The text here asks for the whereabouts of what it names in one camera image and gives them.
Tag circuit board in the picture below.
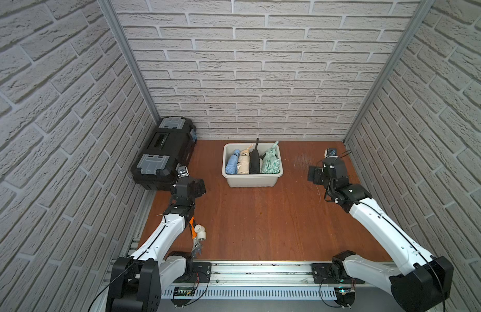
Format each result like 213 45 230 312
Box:
172 286 197 298
334 287 356 308

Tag aluminium front rail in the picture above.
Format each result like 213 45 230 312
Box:
101 259 425 289

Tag white plastic storage box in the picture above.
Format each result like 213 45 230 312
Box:
222 142 284 188

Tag mint green umbrella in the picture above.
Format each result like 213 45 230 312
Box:
261 141 281 174

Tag periwinkle blue umbrella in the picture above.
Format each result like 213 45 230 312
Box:
226 149 240 175

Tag beige umbrella black stripes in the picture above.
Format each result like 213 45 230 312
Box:
237 144 254 175

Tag left circuit board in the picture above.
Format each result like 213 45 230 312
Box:
172 286 197 298

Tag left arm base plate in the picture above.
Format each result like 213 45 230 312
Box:
174 262 212 283

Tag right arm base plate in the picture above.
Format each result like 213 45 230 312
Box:
311 263 365 285

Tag orange handled wrench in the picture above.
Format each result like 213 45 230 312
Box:
189 217 203 258

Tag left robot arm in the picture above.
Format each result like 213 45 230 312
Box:
105 175 207 311

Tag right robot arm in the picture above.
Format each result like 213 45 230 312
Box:
308 148 454 311

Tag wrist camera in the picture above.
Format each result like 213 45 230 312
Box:
176 165 190 179
324 148 338 158

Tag black grey toolbox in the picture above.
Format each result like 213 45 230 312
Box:
131 116 197 191

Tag white pipe fitting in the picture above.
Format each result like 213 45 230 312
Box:
194 224 207 242

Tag right circuit board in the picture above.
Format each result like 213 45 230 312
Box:
334 287 356 308

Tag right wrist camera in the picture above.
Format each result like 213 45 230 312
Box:
324 148 338 158

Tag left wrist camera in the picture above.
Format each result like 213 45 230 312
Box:
176 165 190 179

